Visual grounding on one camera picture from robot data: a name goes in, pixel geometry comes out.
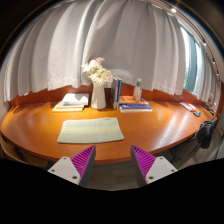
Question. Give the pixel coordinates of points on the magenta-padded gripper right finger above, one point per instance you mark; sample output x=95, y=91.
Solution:
x=160, y=167

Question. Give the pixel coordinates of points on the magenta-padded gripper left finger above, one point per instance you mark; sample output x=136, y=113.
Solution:
x=63, y=167

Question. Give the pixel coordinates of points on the pale green striped towel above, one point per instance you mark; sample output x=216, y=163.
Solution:
x=90, y=130

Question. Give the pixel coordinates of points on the dark bag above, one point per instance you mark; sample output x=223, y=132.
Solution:
x=204, y=133

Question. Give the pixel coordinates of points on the yellow flat book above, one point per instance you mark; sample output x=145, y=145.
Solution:
x=66, y=109

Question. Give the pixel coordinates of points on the grey flat book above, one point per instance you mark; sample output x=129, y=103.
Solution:
x=66, y=106

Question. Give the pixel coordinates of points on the small dark object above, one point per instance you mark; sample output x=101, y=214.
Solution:
x=197, y=114

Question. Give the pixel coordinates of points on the blue flat book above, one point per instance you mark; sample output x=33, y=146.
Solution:
x=135, y=107

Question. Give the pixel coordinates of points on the white flat book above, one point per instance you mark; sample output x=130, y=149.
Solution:
x=76, y=99

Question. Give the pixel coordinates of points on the orange flat book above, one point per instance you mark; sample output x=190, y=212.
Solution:
x=128, y=99

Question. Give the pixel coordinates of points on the white ceramic vase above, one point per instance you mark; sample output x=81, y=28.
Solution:
x=98, y=98

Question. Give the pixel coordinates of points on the clear plastic bottle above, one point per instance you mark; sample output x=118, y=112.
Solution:
x=137, y=91

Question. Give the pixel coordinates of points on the grey upright book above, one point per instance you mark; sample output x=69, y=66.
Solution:
x=114, y=95

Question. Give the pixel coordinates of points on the blue upright book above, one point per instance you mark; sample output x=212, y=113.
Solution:
x=119, y=91

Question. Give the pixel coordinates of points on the white flower bouquet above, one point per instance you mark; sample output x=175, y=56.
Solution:
x=98, y=73

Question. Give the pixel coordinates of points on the window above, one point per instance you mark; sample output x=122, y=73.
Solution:
x=190, y=60

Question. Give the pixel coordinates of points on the white pleated curtain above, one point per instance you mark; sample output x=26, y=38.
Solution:
x=126, y=43

